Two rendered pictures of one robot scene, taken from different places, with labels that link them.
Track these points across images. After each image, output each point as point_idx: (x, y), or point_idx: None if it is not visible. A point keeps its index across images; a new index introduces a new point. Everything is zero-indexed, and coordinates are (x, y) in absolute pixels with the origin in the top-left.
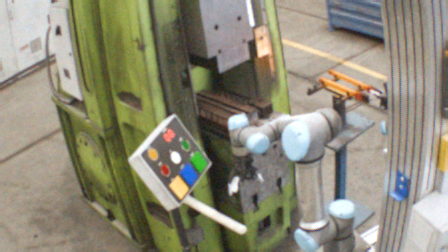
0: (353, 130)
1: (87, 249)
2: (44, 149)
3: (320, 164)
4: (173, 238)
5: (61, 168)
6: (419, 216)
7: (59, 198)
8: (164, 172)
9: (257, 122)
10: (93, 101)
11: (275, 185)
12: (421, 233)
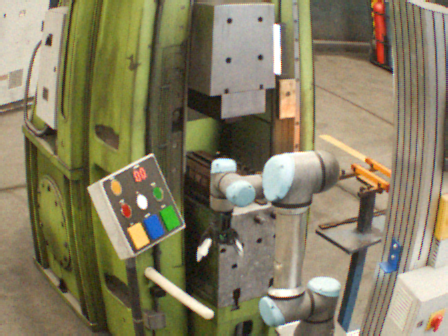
0: (377, 234)
1: (29, 311)
2: (2, 201)
3: (304, 215)
4: (128, 319)
5: (17, 226)
6: (402, 286)
7: (9, 255)
8: (124, 212)
9: (259, 199)
10: (66, 130)
11: (266, 285)
12: (401, 307)
